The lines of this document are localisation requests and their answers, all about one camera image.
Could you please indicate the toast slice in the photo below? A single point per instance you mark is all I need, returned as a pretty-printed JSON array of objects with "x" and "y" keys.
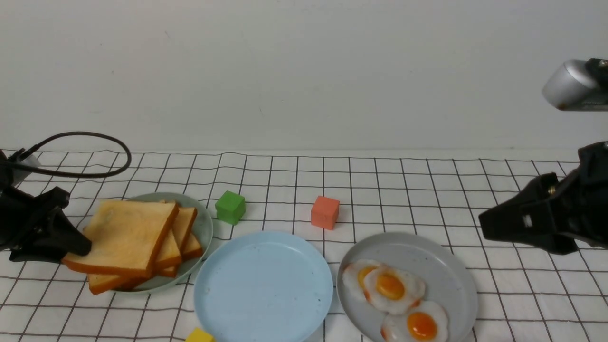
[
  {"x": 102, "y": 283},
  {"x": 169, "y": 253},
  {"x": 126, "y": 238},
  {"x": 183, "y": 224}
]

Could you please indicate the orange-red cube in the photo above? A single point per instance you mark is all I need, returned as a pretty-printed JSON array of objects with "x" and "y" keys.
[{"x": 325, "y": 212}]

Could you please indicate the green cube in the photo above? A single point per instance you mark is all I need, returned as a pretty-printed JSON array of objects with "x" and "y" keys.
[{"x": 230, "y": 207}]

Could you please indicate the fried egg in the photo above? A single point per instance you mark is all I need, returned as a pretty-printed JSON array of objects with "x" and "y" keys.
[
  {"x": 354, "y": 274},
  {"x": 426, "y": 322},
  {"x": 391, "y": 290}
]

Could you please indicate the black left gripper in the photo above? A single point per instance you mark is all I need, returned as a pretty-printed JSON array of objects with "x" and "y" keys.
[{"x": 51, "y": 237}]

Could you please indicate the light blue plate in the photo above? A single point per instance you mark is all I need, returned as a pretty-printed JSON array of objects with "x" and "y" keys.
[{"x": 267, "y": 286}]

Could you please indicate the white checkered tablecloth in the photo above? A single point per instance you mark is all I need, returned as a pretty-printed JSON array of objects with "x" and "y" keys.
[{"x": 526, "y": 295}]

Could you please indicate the yellow cube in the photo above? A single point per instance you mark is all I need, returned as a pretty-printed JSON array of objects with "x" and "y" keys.
[{"x": 199, "y": 335}]

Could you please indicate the grey plate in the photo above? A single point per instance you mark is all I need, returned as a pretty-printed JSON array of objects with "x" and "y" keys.
[{"x": 448, "y": 282}]

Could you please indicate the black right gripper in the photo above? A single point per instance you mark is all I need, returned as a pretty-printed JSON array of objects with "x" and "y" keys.
[{"x": 578, "y": 206}]

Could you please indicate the pale green plate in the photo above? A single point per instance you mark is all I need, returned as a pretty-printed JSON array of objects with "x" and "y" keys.
[{"x": 202, "y": 229}]

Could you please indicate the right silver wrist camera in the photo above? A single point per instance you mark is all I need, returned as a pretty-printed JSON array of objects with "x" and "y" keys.
[{"x": 578, "y": 85}]

